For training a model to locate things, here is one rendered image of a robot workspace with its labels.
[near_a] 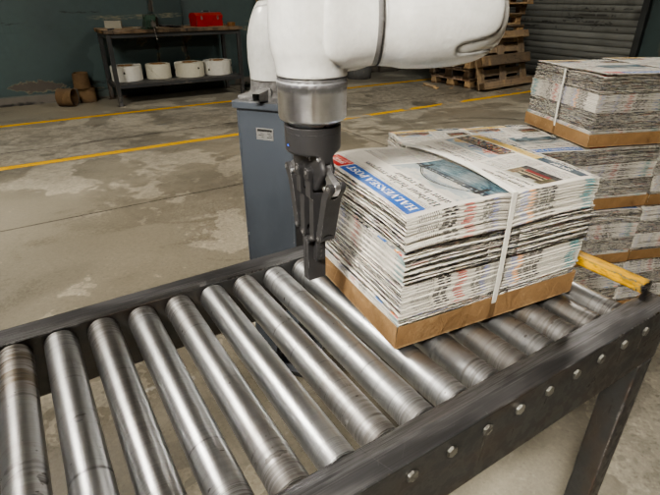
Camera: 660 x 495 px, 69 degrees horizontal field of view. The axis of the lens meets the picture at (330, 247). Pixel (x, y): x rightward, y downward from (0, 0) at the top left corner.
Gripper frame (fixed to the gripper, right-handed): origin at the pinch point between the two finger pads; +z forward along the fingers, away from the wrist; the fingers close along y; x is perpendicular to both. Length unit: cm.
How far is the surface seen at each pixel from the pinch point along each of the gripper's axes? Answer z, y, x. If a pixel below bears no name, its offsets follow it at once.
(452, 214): -8.5, -13.2, -14.2
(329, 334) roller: 13.9, -2.1, -1.3
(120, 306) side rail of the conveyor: 13.3, 23.2, 26.0
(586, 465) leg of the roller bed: 55, -26, -52
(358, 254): 2.7, 0.8, -8.9
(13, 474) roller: 13.4, -5.2, 43.2
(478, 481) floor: 93, 1, -56
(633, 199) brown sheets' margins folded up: 30, 22, -146
